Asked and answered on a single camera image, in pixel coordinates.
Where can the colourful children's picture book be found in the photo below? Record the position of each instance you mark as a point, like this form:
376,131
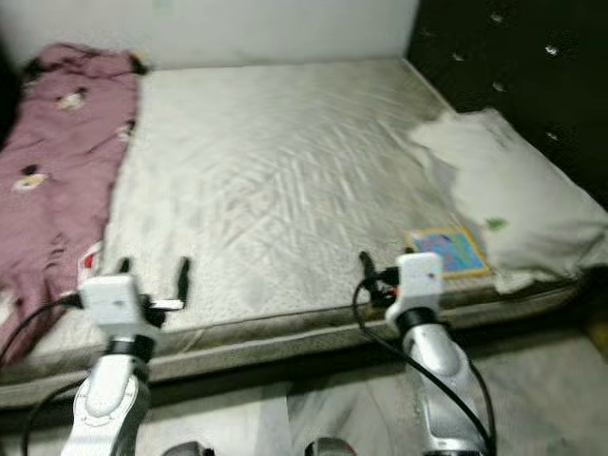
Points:
448,249

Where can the white pillow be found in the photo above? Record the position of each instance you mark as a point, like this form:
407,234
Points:
522,190

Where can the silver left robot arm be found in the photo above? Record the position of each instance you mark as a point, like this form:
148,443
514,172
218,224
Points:
104,404

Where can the mauve cartoon print blanket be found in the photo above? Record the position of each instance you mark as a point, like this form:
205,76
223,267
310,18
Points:
57,171

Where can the white quilted mattress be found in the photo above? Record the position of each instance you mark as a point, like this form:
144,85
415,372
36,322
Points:
275,171

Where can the silver left robot leg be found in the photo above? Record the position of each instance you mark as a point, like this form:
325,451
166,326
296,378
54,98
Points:
182,450

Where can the silver robot leg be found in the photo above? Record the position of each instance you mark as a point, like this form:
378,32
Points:
331,448
182,450

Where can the silver right robot leg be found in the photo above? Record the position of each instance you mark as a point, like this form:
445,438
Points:
331,448

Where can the dark tufted headboard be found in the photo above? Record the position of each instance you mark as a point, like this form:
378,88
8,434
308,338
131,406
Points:
522,57

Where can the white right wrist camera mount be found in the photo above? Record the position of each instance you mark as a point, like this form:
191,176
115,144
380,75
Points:
418,277

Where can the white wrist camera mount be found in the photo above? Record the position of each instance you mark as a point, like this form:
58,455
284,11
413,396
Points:
418,277
112,302

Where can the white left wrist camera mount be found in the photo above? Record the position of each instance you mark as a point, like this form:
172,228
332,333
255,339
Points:
112,302

